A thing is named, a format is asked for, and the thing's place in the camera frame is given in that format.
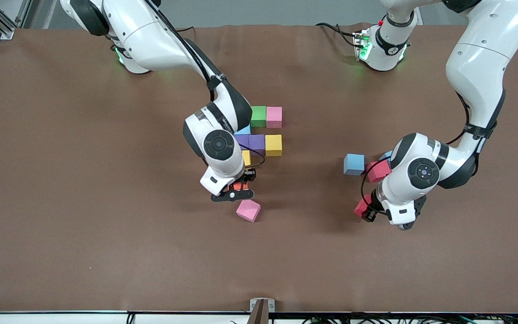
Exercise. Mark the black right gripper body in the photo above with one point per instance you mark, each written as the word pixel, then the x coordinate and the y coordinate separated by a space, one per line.
pixel 249 175

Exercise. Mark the orange foam cube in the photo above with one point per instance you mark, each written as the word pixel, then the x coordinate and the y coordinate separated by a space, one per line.
pixel 241 185

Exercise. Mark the red foam cube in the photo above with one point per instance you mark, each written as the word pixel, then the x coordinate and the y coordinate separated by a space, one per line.
pixel 361 204
pixel 378 170

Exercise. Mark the yellow foam cube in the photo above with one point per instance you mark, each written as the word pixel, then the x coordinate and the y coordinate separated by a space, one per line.
pixel 273 145
pixel 246 157

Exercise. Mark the purple foam cube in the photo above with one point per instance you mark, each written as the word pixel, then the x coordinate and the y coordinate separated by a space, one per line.
pixel 242 141
pixel 257 144

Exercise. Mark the pink foam cube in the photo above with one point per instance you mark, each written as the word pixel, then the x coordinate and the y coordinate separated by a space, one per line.
pixel 248 210
pixel 274 116

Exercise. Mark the blue foam cube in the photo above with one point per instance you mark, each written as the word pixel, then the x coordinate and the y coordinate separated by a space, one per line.
pixel 243 130
pixel 354 163
pixel 386 155

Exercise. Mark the green foam cube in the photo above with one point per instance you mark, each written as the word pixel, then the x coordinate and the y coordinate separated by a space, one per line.
pixel 259 116

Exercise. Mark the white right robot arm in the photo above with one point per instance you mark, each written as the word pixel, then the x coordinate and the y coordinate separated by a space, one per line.
pixel 217 144

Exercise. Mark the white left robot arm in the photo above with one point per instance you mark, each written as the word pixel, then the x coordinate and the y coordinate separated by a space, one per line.
pixel 423 173

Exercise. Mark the brown table cover sheet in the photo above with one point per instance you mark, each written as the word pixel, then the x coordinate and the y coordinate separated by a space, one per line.
pixel 259 261

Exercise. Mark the grey metal bracket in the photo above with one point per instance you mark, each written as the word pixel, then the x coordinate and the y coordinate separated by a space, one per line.
pixel 262 308

